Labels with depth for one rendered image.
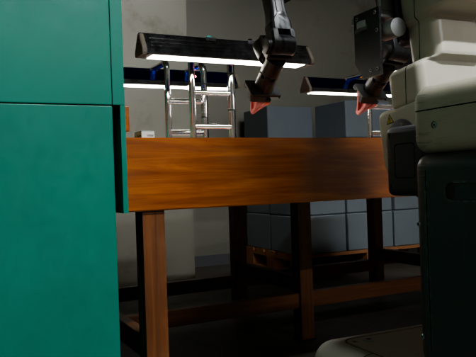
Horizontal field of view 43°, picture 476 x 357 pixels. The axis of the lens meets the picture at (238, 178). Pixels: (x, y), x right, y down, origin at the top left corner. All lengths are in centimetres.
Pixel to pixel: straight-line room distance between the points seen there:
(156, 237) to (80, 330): 29
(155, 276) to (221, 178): 31
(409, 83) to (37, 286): 95
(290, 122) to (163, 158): 292
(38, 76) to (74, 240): 38
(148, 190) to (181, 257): 236
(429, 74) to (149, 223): 76
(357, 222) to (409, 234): 46
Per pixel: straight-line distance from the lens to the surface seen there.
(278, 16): 174
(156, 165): 156
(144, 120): 382
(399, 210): 446
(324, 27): 533
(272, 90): 181
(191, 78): 215
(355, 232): 424
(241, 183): 166
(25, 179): 145
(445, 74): 145
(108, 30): 153
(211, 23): 484
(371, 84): 197
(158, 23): 396
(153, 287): 159
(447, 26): 147
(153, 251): 158
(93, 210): 148
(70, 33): 151
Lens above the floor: 65
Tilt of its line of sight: level
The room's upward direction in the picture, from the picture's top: 2 degrees counter-clockwise
